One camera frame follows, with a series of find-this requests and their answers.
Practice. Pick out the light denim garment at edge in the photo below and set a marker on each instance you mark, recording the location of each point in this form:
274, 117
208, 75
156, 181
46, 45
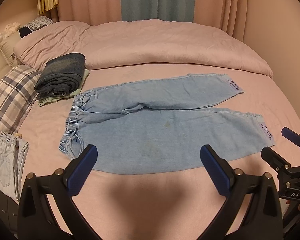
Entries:
13, 152

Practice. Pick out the folded dark blue jeans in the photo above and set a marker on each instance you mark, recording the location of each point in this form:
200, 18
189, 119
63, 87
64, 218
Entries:
61, 75

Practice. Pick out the folded light green garment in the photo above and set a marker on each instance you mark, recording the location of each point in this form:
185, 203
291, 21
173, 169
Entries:
44, 99

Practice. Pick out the checked blue pillow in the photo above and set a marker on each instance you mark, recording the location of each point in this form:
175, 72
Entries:
39, 23

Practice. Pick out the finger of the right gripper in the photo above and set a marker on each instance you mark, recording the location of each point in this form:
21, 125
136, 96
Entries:
276, 162
291, 136

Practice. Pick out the pink curtain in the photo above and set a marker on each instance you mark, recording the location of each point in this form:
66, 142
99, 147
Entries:
228, 15

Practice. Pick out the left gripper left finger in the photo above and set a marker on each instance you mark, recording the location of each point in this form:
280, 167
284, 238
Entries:
35, 216

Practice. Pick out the pink bed sheet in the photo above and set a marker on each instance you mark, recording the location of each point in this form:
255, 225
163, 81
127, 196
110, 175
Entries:
176, 205

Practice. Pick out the pink duvet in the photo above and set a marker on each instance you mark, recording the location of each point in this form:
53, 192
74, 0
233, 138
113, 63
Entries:
121, 43

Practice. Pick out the blue curtain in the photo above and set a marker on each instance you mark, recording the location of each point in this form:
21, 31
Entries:
166, 10

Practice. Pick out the plaid pillow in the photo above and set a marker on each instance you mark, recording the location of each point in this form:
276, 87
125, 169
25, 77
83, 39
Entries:
17, 95

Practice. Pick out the cream pillow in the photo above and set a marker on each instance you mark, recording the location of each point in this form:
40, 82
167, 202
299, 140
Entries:
6, 49

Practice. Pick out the white plush toy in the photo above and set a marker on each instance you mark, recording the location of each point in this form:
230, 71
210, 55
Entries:
9, 30

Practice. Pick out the light blue denim pants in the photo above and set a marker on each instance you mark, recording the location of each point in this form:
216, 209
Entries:
160, 125

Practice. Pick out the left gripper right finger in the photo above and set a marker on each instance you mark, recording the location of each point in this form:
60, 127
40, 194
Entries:
263, 217

